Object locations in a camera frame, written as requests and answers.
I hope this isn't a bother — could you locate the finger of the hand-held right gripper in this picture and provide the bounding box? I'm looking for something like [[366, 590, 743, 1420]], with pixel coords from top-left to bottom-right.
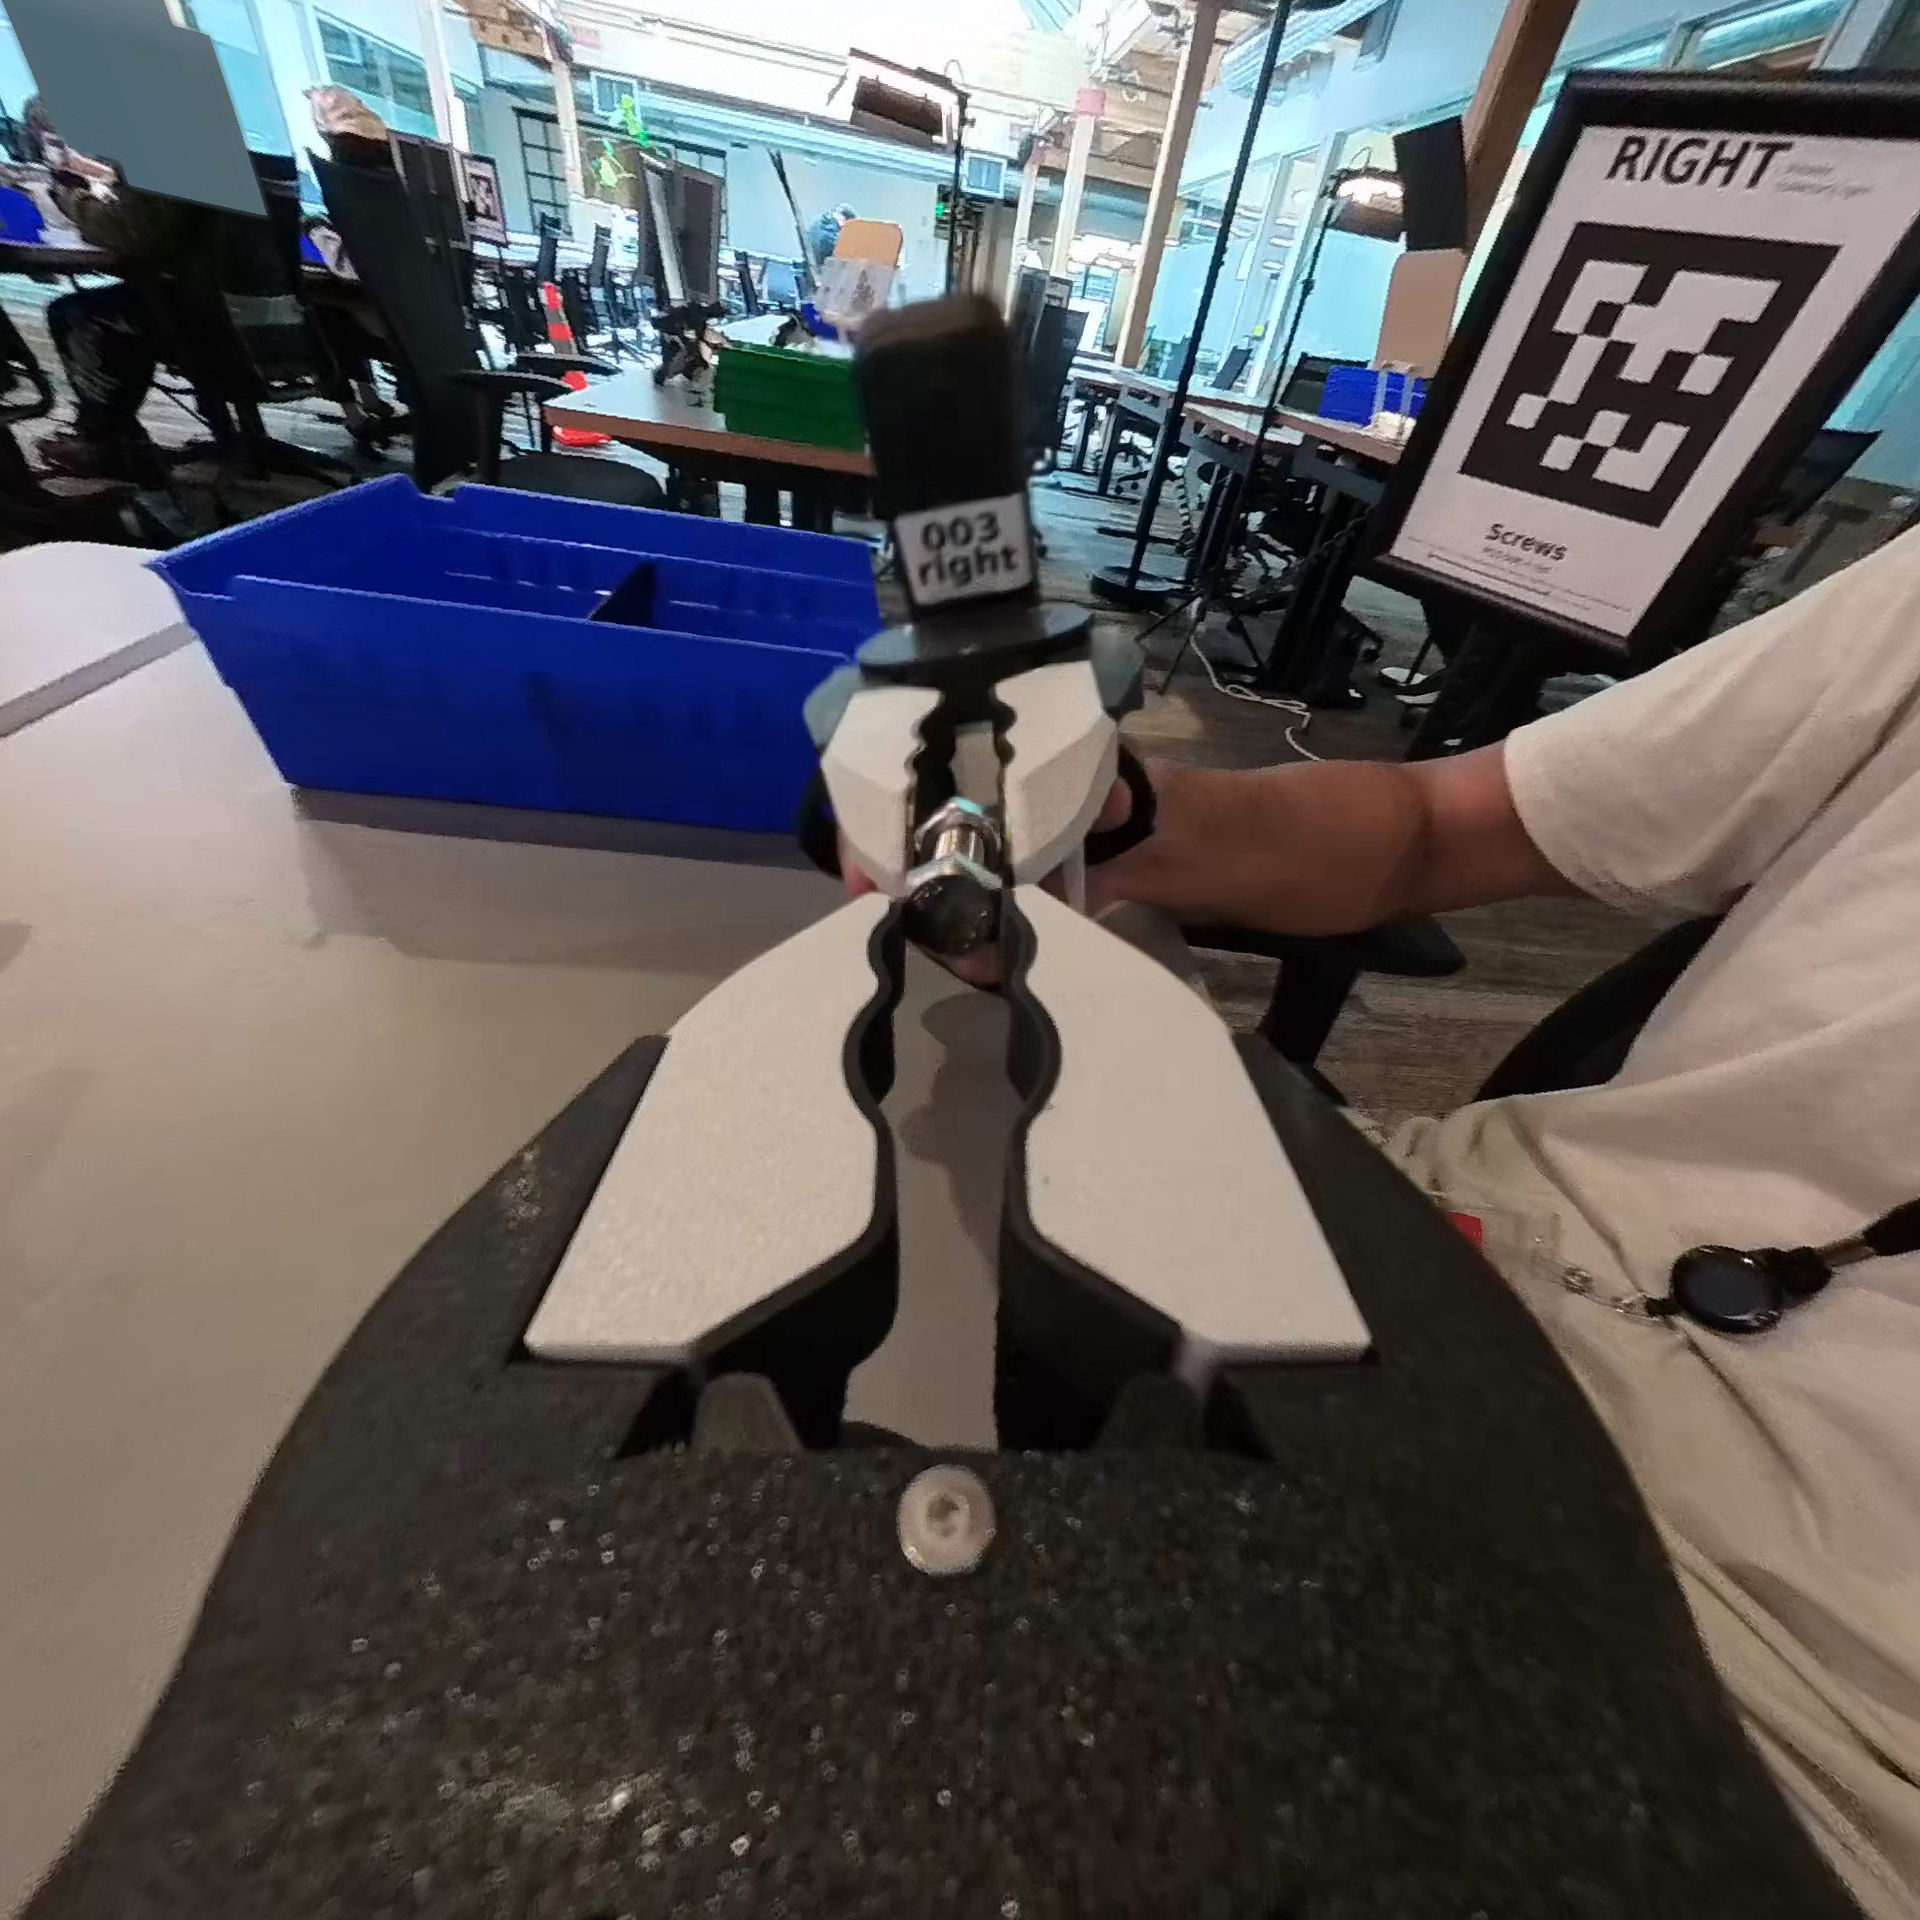
[[816, 684, 936, 903], [999, 661, 1123, 891]]

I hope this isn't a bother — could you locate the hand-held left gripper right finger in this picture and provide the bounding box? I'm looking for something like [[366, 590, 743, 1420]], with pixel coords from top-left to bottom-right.
[[1004, 887, 1377, 1367]]

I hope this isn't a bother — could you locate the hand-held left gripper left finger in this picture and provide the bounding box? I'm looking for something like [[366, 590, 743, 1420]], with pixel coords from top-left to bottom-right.
[[524, 889, 906, 1363]]

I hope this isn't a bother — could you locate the steel hex bolt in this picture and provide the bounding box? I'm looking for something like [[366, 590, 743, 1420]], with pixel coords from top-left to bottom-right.
[[899, 833, 1007, 964]]

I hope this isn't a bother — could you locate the blue plastic bin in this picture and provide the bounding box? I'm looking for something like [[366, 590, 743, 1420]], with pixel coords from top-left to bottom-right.
[[149, 477, 887, 839]]

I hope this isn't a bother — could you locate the person's right forearm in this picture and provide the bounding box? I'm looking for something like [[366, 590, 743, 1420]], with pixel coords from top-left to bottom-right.
[[1186, 743, 1571, 944]]

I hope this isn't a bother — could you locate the person's right hand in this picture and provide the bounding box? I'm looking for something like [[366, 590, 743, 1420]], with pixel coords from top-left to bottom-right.
[[1083, 756, 1206, 920]]

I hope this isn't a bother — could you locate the green plastic bin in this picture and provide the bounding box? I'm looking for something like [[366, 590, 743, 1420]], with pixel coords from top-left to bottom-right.
[[713, 343, 876, 456]]

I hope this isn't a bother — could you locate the small wooden board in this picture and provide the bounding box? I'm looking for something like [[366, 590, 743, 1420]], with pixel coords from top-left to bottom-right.
[[817, 219, 910, 326]]

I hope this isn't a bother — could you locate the black tripod pole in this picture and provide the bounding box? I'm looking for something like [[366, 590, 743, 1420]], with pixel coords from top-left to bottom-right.
[[1091, 0, 1303, 606]]

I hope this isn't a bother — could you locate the wooden office desk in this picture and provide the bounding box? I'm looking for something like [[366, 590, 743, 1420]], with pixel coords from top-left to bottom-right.
[[540, 367, 884, 531]]

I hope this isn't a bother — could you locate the black bin divider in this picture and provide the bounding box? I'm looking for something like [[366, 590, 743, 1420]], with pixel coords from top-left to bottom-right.
[[589, 559, 713, 627]]

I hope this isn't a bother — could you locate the black monitor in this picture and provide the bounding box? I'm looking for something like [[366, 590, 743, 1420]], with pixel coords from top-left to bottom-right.
[[637, 157, 727, 321]]

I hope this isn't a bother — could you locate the orange traffic cone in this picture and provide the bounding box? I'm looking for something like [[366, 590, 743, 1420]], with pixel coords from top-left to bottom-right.
[[540, 284, 611, 456]]

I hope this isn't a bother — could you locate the black office chair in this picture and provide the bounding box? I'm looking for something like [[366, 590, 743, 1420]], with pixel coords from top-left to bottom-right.
[[306, 150, 667, 506]]

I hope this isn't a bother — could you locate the framed marker sign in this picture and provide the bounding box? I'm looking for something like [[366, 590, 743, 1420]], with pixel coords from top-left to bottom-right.
[[1373, 67, 1920, 667]]

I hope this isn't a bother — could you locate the white floor cable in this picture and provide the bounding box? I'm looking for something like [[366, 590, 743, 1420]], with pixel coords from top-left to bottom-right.
[[1191, 639, 1447, 773]]

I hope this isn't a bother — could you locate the black lanyard strap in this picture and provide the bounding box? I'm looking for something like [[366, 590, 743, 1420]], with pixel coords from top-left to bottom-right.
[[1560, 1201, 1920, 1340]]

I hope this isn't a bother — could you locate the wooden post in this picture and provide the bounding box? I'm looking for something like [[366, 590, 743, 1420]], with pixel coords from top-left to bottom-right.
[[1463, 0, 1587, 247]]

